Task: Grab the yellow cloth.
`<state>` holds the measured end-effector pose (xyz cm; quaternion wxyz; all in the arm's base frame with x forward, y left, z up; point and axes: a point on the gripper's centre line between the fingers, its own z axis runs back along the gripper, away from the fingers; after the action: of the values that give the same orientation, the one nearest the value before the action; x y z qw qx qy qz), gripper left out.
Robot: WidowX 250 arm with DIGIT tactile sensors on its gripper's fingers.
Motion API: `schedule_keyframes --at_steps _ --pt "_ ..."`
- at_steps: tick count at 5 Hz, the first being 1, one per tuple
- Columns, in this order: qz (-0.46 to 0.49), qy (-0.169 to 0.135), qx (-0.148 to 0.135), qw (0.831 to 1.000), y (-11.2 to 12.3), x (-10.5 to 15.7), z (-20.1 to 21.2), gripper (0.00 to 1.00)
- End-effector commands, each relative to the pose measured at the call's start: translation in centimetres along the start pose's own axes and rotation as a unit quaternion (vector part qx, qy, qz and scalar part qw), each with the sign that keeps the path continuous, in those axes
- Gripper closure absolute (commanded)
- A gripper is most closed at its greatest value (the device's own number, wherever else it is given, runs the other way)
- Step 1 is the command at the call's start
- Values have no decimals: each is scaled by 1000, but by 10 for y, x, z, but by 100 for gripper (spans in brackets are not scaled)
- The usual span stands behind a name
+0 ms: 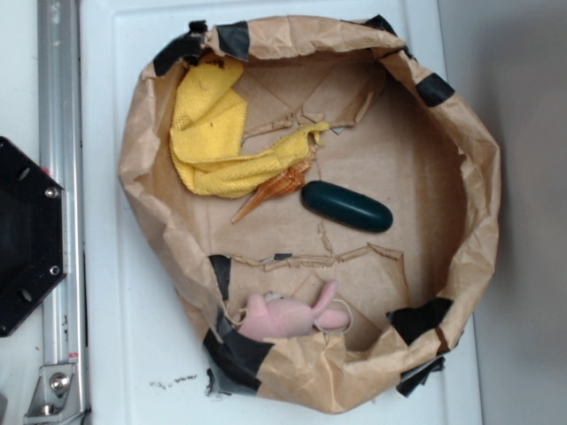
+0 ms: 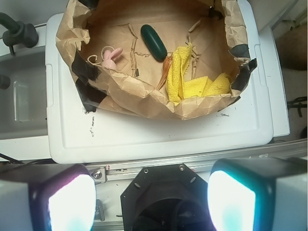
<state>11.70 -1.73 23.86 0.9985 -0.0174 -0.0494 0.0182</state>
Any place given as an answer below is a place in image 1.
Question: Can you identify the yellow cloth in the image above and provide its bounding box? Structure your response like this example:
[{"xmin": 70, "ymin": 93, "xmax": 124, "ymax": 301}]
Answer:
[{"xmin": 169, "ymin": 54, "xmax": 330, "ymax": 198}]

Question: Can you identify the orange spiral seashell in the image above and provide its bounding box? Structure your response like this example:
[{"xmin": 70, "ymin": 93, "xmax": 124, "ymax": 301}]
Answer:
[{"xmin": 231, "ymin": 143, "xmax": 318, "ymax": 224}]

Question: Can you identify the brown paper bag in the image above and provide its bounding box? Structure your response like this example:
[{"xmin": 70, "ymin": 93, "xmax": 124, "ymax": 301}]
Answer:
[{"xmin": 118, "ymin": 16, "xmax": 501, "ymax": 413}]

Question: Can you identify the dark green oval case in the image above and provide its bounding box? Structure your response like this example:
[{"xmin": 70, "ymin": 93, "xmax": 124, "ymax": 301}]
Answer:
[{"xmin": 300, "ymin": 181, "xmax": 393, "ymax": 233}]

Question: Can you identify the pink plush bunny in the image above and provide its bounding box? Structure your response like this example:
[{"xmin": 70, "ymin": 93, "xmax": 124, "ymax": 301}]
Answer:
[{"xmin": 232, "ymin": 280, "xmax": 353, "ymax": 342}]

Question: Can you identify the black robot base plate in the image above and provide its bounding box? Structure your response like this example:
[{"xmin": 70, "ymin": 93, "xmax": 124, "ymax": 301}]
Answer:
[{"xmin": 1, "ymin": 137, "xmax": 66, "ymax": 337}]

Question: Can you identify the aluminium extrusion rail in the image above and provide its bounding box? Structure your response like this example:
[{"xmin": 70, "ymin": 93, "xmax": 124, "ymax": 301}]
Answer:
[{"xmin": 37, "ymin": 1, "xmax": 91, "ymax": 424}]

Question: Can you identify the metal corner bracket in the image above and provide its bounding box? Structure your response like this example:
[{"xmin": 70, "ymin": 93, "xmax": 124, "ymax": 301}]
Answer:
[{"xmin": 23, "ymin": 364, "xmax": 81, "ymax": 424}]

